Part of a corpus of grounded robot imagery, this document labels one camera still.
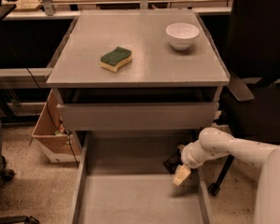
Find grey top drawer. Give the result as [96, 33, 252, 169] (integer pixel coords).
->
[52, 89, 221, 133]

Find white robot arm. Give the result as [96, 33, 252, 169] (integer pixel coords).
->
[173, 127, 280, 224]

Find cardboard box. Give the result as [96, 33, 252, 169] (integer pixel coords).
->
[32, 91, 81, 162]

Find green yellow sponge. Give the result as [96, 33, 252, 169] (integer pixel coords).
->
[100, 47, 132, 73]

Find open grey middle drawer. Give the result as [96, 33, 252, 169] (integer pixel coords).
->
[67, 133, 215, 224]

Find black office chair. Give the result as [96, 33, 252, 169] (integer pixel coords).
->
[206, 0, 280, 198]

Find grey drawer cabinet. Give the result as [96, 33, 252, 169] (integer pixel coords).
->
[47, 9, 230, 134]

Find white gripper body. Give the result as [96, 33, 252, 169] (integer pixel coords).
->
[181, 141, 208, 169]

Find white ceramic bowl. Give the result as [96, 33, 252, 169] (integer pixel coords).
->
[166, 23, 200, 50]

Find black rxbar chocolate bar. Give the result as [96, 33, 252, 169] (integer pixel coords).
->
[162, 150, 182, 174]

